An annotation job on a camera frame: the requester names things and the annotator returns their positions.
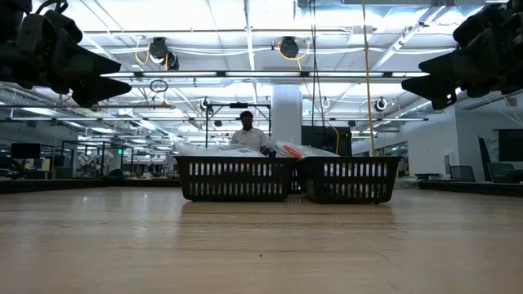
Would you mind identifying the black gantry stand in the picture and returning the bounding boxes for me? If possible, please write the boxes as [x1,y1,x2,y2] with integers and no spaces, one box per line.
[205,102,273,156]

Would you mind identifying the person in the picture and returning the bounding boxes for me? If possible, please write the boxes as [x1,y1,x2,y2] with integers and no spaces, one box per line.
[230,109,271,157]

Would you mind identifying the grey mesh chair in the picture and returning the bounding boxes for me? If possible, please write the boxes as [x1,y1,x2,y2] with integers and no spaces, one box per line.
[449,164,477,183]

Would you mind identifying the black leaning panel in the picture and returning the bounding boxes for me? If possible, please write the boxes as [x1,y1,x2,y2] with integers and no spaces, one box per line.
[477,136,498,184]

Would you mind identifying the black wall monitor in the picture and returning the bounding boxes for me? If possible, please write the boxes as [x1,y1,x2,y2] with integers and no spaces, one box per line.
[301,125,353,158]

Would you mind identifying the yellow hanging cable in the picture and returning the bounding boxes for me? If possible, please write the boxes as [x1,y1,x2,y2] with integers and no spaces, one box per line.
[361,0,377,158]

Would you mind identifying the black hanging cables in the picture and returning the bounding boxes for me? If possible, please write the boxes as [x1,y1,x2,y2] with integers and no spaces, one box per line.
[309,0,328,128]

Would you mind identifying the hanging black cable loop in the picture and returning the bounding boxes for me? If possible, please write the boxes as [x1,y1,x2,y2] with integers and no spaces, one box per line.
[149,78,169,94]

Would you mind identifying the black screen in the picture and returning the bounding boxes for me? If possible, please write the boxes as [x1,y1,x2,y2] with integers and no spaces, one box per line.
[493,128,523,163]

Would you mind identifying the white building column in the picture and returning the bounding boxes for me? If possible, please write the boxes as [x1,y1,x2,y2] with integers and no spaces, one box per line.
[271,83,304,145]

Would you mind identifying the long ceiling light bar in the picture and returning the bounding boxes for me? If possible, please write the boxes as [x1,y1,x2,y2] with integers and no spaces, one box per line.
[100,70,430,79]

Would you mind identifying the black aluminium table frame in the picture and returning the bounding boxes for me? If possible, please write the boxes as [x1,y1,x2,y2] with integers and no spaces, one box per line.
[0,178,523,198]

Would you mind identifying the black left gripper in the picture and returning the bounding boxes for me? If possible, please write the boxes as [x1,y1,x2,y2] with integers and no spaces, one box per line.
[15,8,133,109]

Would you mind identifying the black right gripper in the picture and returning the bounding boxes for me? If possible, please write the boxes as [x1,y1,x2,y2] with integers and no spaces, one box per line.
[401,0,507,111]

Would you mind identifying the black desk monitor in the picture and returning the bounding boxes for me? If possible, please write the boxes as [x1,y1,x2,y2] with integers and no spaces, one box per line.
[11,142,42,160]

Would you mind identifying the black slotted plastic basket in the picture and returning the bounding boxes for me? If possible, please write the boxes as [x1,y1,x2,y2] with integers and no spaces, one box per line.
[174,156,297,203]
[297,155,404,204]

